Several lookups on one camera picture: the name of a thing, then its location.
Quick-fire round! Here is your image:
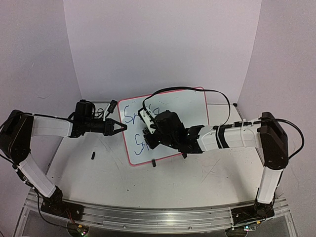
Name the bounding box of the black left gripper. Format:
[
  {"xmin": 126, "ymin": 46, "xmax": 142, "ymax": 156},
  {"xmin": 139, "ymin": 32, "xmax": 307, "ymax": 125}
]
[{"xmin": 84, "ymin": 117, "xmax": 128, "ymax": 135}]

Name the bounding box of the pink framed whiteboard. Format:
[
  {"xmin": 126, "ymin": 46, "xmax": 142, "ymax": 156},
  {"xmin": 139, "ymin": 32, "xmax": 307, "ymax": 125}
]
[{"xmin": 118, "ymin": 90, "xmax": 209, "ymax": 166}]

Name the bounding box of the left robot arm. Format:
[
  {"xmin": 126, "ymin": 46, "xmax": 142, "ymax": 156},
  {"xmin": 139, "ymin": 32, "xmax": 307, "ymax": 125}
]
[{"xmin": 0, "ymin": 99, "xmax": 127, "ymax": 216}]

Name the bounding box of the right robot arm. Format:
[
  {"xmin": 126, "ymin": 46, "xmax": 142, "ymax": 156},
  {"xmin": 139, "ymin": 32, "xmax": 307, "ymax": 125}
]
[{"xmin": 138, "ymin": 109, "xmax": 289, "ymax": 204}]

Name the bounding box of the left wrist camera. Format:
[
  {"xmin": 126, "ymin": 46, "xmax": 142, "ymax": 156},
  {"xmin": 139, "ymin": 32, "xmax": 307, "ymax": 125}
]
[{"xmin": 103, "ymin": 100, "xmax": 118, "ymax": 121}]

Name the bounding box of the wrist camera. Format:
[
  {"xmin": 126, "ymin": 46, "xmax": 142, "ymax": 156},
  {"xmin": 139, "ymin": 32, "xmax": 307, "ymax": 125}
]
[
  {"xmin": 103, "ymin": 100, "xmax": 118, "ymax": 121},
  {"xmin": 138, "ymin": 107, "xmax": 157, "ymax": 134}
]

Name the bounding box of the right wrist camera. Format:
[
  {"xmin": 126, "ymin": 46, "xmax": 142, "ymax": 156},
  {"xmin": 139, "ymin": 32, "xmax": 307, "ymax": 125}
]
[{"xmin": 138, "ymin": 107, "xmax": 157, "ymax": 134}]

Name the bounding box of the black right camera cable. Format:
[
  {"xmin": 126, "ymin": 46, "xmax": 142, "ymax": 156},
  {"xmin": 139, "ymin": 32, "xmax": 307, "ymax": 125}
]
[{"xmin": 142, "ymin": 86, "xmax": 232, "ymax": 126}]

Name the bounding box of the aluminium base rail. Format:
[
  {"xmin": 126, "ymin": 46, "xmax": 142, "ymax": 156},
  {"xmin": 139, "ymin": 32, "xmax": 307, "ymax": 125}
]
[{"xmin": 23, "ymin": 192, "xmax": 289, "ymax": 229}]

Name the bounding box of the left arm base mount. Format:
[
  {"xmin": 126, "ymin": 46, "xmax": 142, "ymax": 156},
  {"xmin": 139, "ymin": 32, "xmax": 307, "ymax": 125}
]
[{"xmin": 40, "ymin": 186, "xmax": 84, "ymax": 221}]

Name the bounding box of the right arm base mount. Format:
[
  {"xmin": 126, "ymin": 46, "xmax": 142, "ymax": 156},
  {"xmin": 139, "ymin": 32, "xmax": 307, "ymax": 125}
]
[{"xmin": 231, "ymin": 198, "xmax": 275, "ymax": 227}]

